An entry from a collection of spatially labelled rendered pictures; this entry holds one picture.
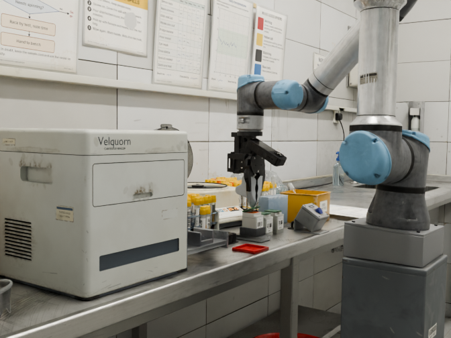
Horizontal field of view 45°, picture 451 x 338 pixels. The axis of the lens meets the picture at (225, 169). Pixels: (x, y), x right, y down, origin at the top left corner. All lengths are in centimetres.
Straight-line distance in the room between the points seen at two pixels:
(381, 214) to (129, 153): 63
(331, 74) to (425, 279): 57
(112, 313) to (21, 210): 28
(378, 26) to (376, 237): 48
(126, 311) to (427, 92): 308
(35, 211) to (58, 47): 77
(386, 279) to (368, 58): 51
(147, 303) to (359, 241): 56
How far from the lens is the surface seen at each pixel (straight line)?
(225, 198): 177
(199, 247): 124
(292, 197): 184
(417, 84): 386
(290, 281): 160
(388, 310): 137
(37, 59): 170
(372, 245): 136
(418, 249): 133
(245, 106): 150
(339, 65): 149
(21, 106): 167
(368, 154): 122
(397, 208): 135
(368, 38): 128
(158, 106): 205
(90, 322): 97
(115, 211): 102
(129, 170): 104
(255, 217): 151
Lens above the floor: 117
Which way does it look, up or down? 4 degrees down
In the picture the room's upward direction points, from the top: 1 degrees clockwise
